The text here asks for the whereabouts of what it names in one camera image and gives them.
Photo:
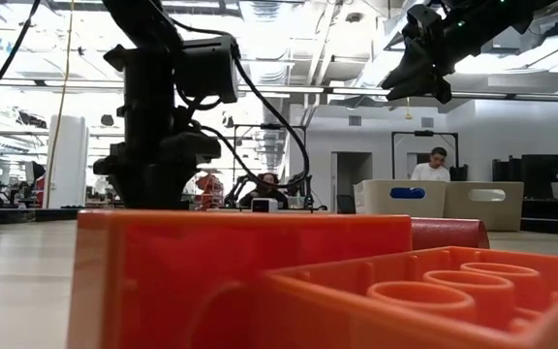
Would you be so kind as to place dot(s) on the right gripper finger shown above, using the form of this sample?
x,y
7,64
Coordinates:
x,y
405,77
439,87

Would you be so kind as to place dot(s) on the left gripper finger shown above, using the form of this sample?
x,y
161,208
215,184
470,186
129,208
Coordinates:
x,y
153,191

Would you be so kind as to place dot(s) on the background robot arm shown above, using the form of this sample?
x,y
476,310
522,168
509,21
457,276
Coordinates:
x,y
233,191
303,194

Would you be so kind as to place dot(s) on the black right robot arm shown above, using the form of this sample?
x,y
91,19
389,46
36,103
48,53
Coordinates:
x,y
492,24

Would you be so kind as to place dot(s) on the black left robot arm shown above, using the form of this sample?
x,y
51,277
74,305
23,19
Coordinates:
x,y
148,87

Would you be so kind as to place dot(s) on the red background object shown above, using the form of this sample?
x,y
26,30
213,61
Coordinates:
x,y
209,186

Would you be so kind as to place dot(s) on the standing person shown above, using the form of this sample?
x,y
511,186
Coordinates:
x,y
429,172

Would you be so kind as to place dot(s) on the orange plastic brick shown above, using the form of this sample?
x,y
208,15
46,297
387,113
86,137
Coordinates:
x,y
187,271
337,320

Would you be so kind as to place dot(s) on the white pillar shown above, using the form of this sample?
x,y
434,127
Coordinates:
x,y
68,160

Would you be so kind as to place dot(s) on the small white box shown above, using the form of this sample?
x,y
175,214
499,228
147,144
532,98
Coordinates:
x,y
259,206

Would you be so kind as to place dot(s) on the seated person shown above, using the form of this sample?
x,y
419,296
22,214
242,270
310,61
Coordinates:
x,y
264,191

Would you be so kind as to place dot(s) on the white plastic bin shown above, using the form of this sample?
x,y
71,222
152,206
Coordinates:
x,y
376,206
458,213

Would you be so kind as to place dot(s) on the black cabinet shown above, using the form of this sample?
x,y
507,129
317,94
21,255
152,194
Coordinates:
x,y
540,167

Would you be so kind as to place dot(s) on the red rounded wooden block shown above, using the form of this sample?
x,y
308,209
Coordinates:
x,y
448,232

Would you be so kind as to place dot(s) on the black frame stand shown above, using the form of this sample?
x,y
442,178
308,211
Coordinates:
x,y
269,126
424,132

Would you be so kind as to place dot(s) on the black aluminium table frame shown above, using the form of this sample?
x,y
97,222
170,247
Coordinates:
x,y
17,216

